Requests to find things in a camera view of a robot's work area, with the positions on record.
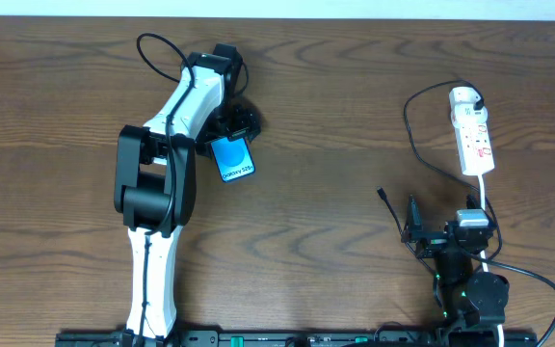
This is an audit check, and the blue screen smartphone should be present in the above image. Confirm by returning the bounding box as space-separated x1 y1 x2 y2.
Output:
211 138 255 183

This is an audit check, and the white power strip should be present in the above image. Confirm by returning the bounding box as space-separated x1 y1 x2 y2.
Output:
449 87 495 176

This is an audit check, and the black charger cable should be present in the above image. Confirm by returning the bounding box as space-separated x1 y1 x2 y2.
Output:
376 79 503 309

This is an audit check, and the white power strip cord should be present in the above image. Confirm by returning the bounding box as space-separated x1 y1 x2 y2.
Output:
476 173 506 347

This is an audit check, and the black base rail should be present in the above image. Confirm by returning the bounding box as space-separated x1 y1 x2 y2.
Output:
55 328 539 347

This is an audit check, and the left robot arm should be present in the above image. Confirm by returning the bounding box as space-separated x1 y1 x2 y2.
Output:
114 43 261 346

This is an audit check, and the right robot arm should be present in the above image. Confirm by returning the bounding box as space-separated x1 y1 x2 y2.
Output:
401 197 509 346

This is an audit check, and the black usb charger plug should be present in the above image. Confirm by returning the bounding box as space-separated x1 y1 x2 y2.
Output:
473 94 485 111

